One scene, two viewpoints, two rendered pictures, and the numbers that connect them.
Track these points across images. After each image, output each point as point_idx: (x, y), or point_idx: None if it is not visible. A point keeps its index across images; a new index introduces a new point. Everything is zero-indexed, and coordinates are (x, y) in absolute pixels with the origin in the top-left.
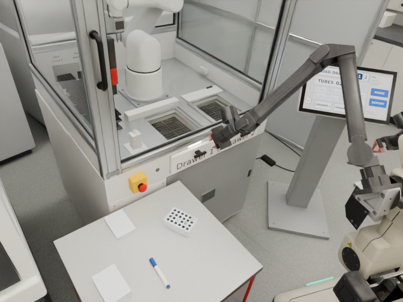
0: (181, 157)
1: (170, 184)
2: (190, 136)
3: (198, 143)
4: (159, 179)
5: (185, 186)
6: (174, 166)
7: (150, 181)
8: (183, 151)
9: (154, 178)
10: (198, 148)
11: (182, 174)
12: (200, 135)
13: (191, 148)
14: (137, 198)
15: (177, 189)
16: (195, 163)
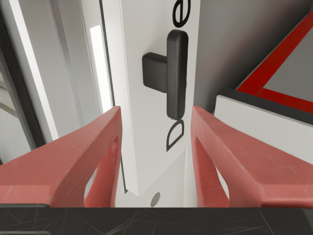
0: (147, 153)
1: (209, 107)
2: (45, 134)
3: (103, 44)
4: (181, 165)
5: (238, 26)
6: (169, 157)
7: (176, 192)
8: (126, 147)
9: (174, 185)
10: (136, 63)
11: (203, 68)
12: (44, 67)
13: (123, 109)
14: (196, 192)
15: (243, 131)
16: (195, 35)
